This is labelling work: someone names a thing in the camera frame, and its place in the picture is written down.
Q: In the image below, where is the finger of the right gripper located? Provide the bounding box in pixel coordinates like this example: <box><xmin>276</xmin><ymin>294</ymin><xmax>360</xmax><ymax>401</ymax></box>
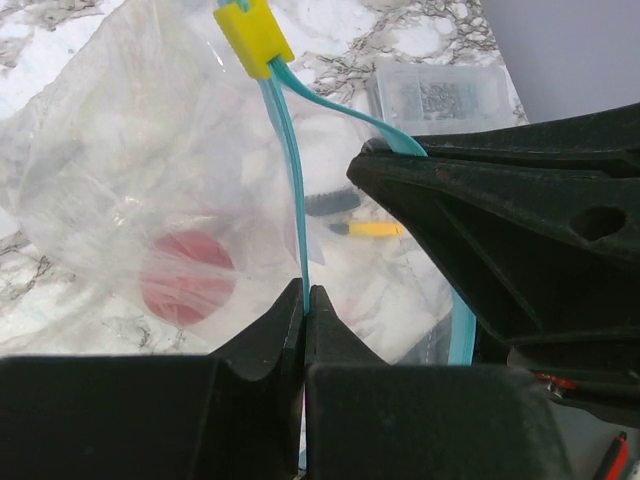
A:
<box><xmin>347</xmin><ymin>154</ymin><xmax>639</xmax><ymax>345</ymax></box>
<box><xmin>415</xmin><ymin>104</ymin><xmax>639</xmax><ymax>175</ymax></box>

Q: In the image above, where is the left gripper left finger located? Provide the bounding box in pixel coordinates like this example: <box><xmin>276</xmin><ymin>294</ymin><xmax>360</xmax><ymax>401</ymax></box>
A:
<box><xmin>1</xmin><ymin>280</ymin><xmax>305</xmax><ymax>479</ymax></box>

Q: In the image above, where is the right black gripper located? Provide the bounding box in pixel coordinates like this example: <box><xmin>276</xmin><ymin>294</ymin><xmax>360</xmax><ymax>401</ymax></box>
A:
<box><xmin>504</xmin><ymin>339</ymin><xmax>640</xmax><ymax>480</ymax></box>

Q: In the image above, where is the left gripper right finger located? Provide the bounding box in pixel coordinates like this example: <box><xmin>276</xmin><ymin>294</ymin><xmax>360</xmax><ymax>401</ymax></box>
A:
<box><xmin>305</xmin><ymin>286</ymin><xmax>573</xmax><ymax>479</ymax></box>

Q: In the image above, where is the clear zip top bag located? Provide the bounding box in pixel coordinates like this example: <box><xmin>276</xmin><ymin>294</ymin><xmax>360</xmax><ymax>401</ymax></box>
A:
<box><xmin>1</xmin><ymin>1</ymin><xmax>476</xmax><ymax>365</ymax></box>

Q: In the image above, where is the yellow black utility knife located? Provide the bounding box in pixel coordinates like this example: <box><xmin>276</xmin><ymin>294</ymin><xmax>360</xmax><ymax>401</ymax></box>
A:
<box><xmin>329</xmin><ymin>222</ymin><xmax>404</xmax><ymax>238</ymax></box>

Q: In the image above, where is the clear plastic screw box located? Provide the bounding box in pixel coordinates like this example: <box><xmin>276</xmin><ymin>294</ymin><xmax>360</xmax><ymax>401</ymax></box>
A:
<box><xmin>367</xmin><ymin>63</ymin><xmax>515</xmax><ymax>136</ymax></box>

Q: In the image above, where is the black comb strip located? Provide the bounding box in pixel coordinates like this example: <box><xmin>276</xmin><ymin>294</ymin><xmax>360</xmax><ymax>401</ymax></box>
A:
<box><xmin>305</xmin><ymin>189</ymin><xmax>361</xmax><ymax>217</ymax></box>

